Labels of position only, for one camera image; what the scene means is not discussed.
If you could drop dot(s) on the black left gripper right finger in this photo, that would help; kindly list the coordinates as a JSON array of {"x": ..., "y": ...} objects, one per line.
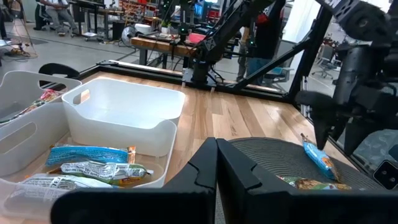
[{"x": 280, "y": 205}]

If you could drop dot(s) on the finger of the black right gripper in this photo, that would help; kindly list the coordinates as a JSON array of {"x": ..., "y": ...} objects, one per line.
[
  {"x": 321, "y": 124},
  {"x": 353, "y": 137}
]

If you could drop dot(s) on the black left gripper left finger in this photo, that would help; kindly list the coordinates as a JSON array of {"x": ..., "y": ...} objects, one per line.
[{"x": 140, "y": 205}]

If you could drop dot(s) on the light blue granola bar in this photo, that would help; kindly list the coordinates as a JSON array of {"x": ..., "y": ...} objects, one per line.
[
  {"x": 320, "y": 158},
  {"x": 87, "y": 154}
]

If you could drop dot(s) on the orange green Chewy granola bar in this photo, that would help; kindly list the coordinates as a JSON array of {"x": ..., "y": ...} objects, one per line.
[
  {"x": 105, "y": 171},
  {"x": 311, "y": 183}
]

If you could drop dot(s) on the silver white snack packet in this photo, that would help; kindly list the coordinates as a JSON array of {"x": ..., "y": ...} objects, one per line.
[{"x": 62, "y": 185}]

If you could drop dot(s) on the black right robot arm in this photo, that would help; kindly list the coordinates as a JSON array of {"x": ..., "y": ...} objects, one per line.
[{"x": 214, "y": 46}]

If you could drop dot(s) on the round grey woven mat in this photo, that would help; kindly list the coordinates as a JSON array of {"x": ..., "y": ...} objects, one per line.
[{"x": 280, "y": 155}]

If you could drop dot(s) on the grey office chair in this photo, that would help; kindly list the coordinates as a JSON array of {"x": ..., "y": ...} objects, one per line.
[
  {"x": 280, "y": 74},
  {"x": 326, "y": 65}
]

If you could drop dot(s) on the white plastic bin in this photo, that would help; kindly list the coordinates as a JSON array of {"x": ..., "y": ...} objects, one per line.
[{"x": 124, "y": 137}]

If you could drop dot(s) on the person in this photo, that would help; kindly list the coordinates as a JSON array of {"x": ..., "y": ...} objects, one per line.
[
  {"x": 57, "y": 15},
  {"x": 264, "y": 40}
]

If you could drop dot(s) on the clear plastic bin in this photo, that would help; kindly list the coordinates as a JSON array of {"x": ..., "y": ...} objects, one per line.
[{"x": 31, "y": 140}]

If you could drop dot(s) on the wooden workbench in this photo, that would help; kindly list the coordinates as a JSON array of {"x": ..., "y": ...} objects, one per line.
[{"x": 149, "y": 43}]

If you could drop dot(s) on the white floor fan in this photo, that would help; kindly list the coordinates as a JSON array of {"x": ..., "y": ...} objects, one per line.
[{"x": 129, "y": 35}]

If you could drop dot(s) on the translucent grey plastic bin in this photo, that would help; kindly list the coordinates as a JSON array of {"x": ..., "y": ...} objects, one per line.
[{"x": 18, "y": 84}]

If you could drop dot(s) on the small green desk plant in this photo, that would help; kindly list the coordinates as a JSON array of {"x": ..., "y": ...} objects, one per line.
[{"x": 165, "y": 25}]

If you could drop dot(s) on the shelf with red bins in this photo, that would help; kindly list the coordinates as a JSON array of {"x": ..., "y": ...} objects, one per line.
[{"x": 136, "y": 9}]

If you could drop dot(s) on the black office desk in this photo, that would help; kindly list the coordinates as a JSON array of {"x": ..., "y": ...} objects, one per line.
[{"x": 90, "y": 3}]

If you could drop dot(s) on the black table camera box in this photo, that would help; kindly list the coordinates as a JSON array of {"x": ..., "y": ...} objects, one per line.
[{"x": 387, "y": 175}]

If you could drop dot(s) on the black aluminium table frame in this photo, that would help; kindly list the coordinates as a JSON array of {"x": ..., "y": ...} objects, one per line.
[{"x": 311, "y": 49}]

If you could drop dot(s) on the black curved frame bracket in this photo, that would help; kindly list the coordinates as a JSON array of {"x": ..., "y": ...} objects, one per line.
[{"x": 59, "y": 68}]

